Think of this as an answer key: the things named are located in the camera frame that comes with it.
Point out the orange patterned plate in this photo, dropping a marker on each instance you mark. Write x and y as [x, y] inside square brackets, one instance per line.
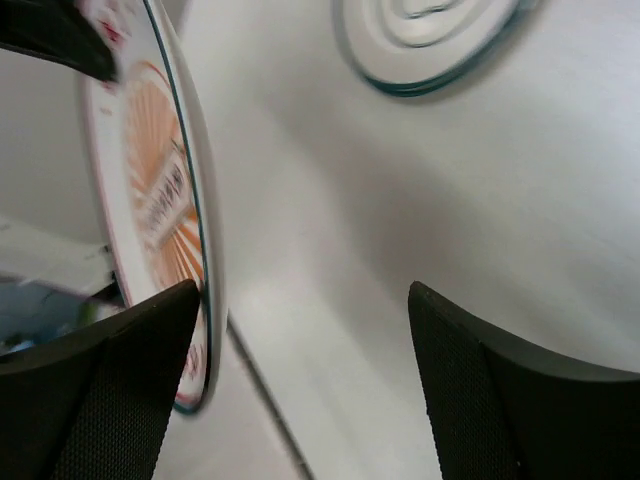
[154, 170]

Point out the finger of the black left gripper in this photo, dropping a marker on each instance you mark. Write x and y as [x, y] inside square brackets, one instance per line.
[56, 31]

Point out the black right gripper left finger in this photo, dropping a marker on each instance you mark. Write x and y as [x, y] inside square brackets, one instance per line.
[95, 403]

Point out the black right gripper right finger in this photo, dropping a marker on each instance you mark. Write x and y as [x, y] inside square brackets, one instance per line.
[501, 407]

